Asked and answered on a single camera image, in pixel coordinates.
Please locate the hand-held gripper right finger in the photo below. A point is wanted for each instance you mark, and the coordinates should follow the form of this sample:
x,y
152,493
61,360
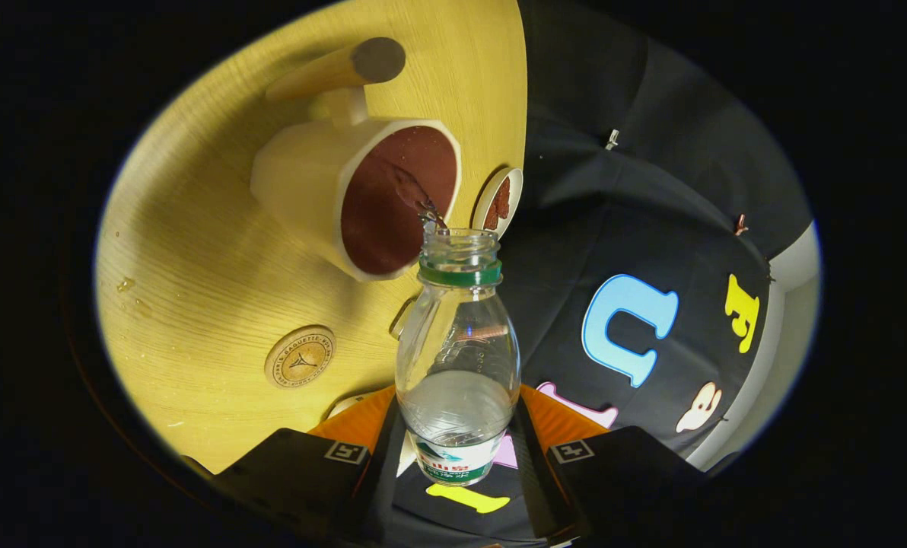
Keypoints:
x,y
533,479

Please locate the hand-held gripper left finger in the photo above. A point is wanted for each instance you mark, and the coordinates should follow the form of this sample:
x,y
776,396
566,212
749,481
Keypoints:
x,y
381,487

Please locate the clear plastic juice bottle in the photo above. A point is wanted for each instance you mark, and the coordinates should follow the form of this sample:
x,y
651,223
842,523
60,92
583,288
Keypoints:
x,y
457,358

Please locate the round wooden coaster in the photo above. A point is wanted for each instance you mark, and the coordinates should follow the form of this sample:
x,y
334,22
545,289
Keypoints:
x,y
300,358

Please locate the brown sausage piece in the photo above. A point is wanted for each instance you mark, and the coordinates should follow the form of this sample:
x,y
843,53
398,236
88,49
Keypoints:
x,y
503,199
491,217

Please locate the wooden table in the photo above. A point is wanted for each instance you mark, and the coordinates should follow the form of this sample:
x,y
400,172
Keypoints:
x,y
195,266

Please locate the white round plate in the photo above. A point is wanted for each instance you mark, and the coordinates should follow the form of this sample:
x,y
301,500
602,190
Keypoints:
x,y
516,190

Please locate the black backdrop cloth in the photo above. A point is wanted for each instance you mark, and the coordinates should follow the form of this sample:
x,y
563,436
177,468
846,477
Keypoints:
x,y
575,190

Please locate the pink cloth clip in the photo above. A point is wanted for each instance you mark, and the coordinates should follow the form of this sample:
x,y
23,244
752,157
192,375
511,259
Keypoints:
x,y
741,224

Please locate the white cloth clip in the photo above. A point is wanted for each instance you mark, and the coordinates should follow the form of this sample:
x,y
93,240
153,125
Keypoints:
x,y
612,139

